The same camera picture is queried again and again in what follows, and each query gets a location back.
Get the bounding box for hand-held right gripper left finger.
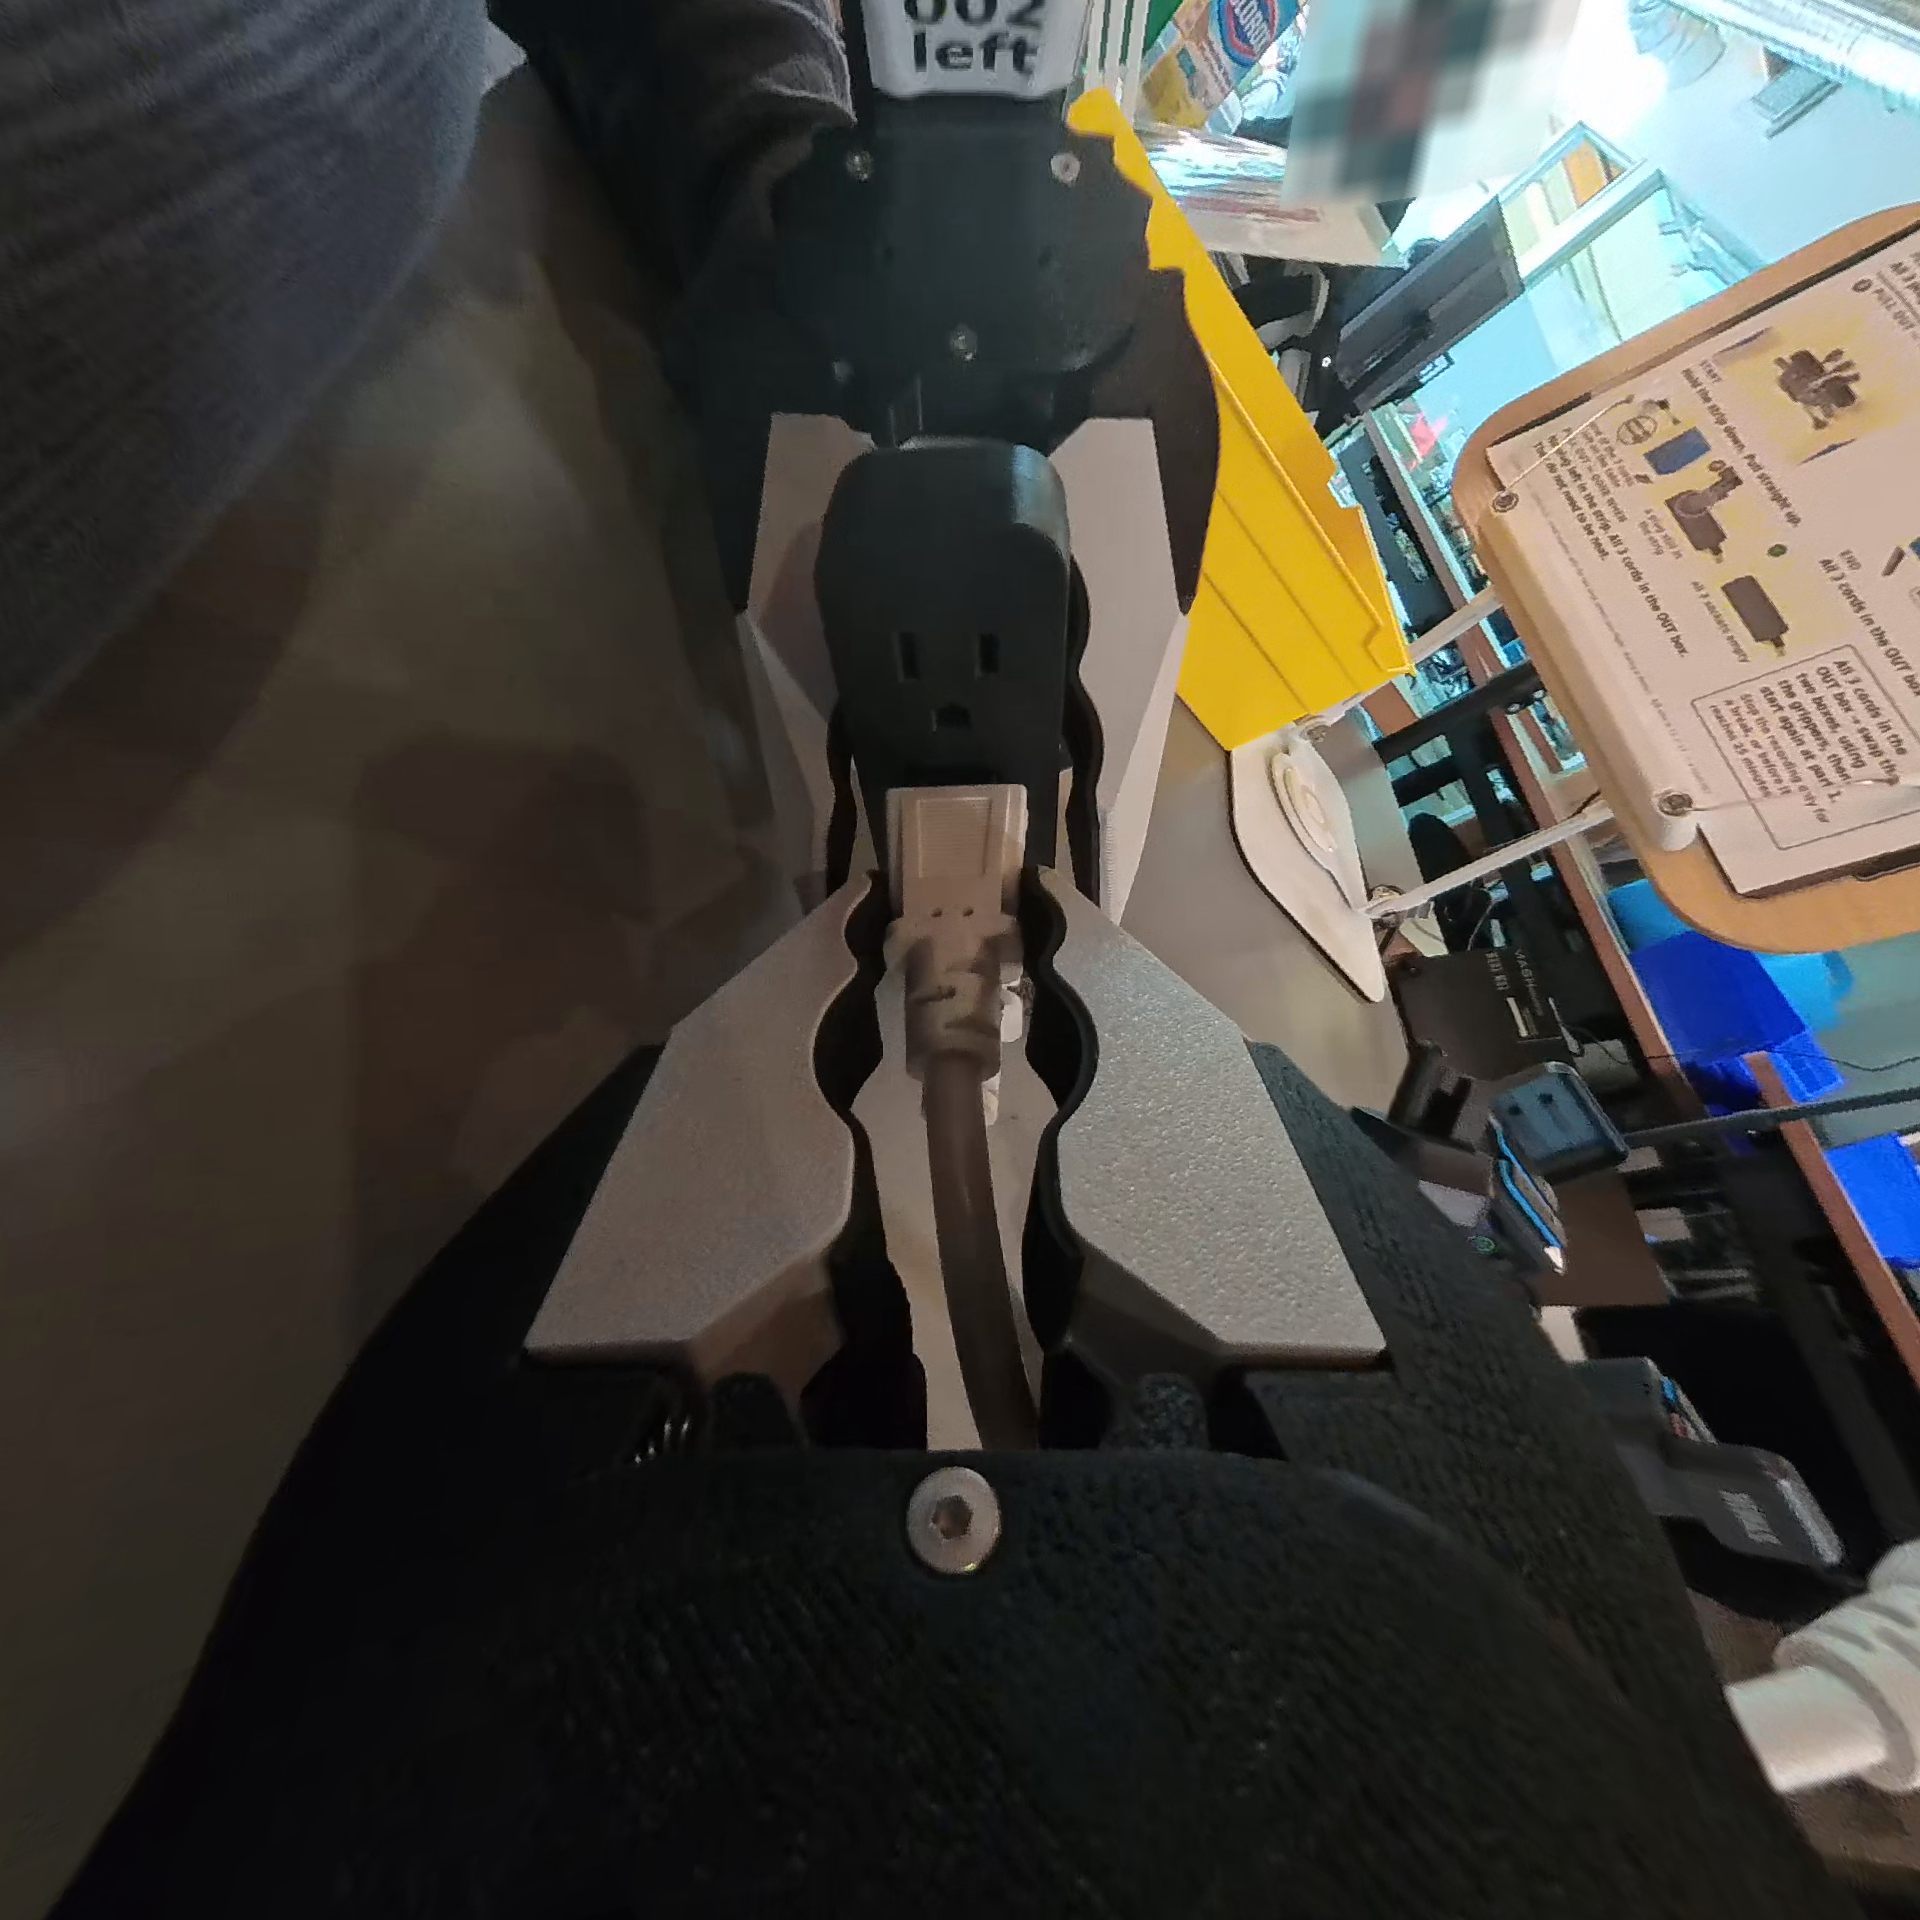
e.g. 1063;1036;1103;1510
525;874;888;1370

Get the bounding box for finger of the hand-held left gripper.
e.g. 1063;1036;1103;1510
737;412;880;922
1036;415;1190;922

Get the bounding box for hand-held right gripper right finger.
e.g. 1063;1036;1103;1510
1028;883;1386;1374

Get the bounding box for yellow plastic bin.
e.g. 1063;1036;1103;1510
1065;87;1414;751

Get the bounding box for black power strip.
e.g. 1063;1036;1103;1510
813;446;1093;798

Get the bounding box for short white extension cord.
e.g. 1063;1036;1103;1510
1726;1545;1920;1795
882;780;1044;1452

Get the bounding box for black power adapter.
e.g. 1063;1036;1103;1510
1590;1358;1849;1577

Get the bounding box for black device blue trim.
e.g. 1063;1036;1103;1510
1474;1155;1576;1281

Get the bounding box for black box device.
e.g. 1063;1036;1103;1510
1487;1062;1632;1194

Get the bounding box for black monitor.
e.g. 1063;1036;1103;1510
1333;199;1527;410

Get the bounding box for blue storage bin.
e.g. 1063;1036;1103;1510
1622;885;1812;1070
1746;1050;1920;1263

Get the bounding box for printed instruction sheet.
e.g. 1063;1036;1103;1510
1485;263;1920;894

